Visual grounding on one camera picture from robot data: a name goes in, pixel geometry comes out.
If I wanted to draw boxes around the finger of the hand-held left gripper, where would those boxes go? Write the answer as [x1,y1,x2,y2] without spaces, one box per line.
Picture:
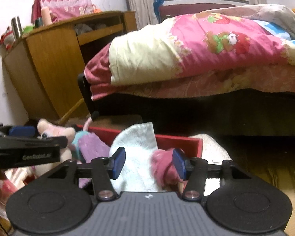
[0,122,36,138]
[0,136,68,151]

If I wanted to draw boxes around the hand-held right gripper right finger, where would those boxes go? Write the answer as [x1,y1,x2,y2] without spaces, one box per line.
[172,148,252,201]

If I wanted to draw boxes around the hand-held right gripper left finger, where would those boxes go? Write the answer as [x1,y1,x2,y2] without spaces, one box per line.
[47,147,126,201]

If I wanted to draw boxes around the pink fluffy plush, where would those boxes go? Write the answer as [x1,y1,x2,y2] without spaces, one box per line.
[150,148,189,190]

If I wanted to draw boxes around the pink pig plush teal shirt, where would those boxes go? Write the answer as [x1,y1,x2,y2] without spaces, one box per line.
[27,111,99,177]

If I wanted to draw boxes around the red cardboard box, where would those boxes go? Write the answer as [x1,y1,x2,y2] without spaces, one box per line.
[76,124,204,166]

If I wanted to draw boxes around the pale white towel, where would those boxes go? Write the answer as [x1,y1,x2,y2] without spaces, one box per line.
[109,121,167,193]

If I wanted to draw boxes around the purple cloth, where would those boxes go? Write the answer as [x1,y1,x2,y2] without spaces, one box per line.
[77,134,112,190]

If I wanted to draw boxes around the wooden stick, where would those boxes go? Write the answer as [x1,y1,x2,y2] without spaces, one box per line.
[57,98,85,125]

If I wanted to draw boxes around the wooden desk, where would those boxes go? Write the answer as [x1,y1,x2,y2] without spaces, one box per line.
[1,10,138,123]

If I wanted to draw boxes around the pink floral bed sheet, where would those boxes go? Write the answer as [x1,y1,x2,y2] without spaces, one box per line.
[112,63,295,99]

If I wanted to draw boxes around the red white doll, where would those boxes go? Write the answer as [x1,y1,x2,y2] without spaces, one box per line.
[0,27,17,53]

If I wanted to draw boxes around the dark pink blanket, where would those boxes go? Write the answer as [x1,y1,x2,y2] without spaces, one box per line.
[85,42,119,102]

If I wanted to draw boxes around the steel thermos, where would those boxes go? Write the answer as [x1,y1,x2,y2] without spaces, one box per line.
[10,16,24,41]

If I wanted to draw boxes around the beige bottle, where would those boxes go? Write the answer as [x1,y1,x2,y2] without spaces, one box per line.
[41,6,52,26]

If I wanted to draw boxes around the pink printed quilt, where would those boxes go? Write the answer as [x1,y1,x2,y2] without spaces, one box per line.
[109,12,295,87]

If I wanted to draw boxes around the grey cloth bundle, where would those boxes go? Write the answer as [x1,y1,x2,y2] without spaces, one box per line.
[73,23,114,34]

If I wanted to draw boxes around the pink cloth covered box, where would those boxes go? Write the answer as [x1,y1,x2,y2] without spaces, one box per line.
[31,0,98,24]

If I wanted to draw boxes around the dark red headboard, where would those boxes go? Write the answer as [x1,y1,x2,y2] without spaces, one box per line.
[158,2,249,22]

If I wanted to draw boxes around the blue bag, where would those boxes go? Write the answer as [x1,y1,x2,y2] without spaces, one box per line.
[152,0,166,18]

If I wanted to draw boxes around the blue striped blanket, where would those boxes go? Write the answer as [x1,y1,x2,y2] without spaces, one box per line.
[253,19,295,62]

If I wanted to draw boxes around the black bed frame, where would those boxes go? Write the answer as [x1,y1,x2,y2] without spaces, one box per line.
[77,73,295,138]

